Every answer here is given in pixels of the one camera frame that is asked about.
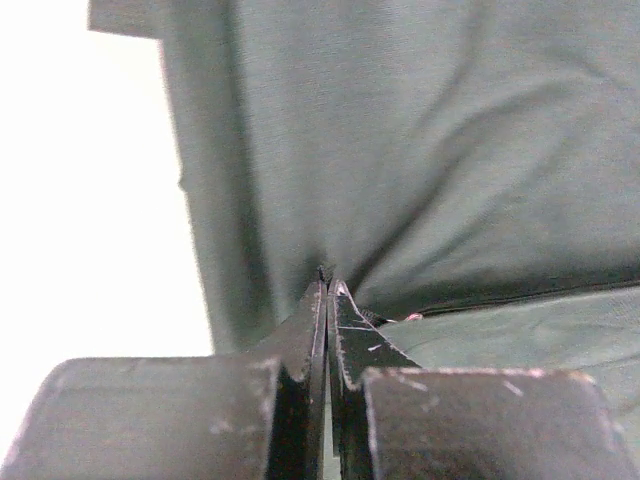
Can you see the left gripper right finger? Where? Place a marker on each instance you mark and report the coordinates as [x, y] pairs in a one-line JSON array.
[[542, 389]]

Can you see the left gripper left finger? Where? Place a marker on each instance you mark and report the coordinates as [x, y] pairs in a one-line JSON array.
[[252, 415]]

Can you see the black student backpack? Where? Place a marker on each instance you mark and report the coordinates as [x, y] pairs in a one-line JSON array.
[[470, 169]]

